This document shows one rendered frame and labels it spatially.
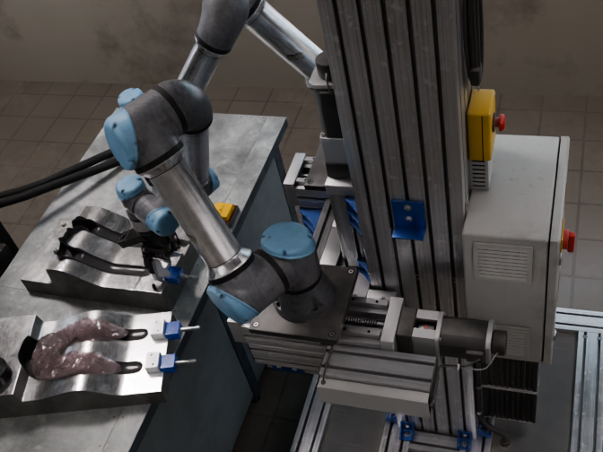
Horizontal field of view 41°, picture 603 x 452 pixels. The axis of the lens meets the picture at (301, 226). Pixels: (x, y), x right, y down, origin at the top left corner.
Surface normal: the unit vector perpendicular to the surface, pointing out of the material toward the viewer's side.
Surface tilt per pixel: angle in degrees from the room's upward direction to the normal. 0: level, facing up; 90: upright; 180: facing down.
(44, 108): 0
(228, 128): 0
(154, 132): 60
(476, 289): 90
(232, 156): 0
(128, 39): 90
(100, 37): 90
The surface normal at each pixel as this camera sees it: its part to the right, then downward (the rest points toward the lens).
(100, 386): 0.31, -0.66
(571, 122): -0.18, -0.68
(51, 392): -0.44, -0.62
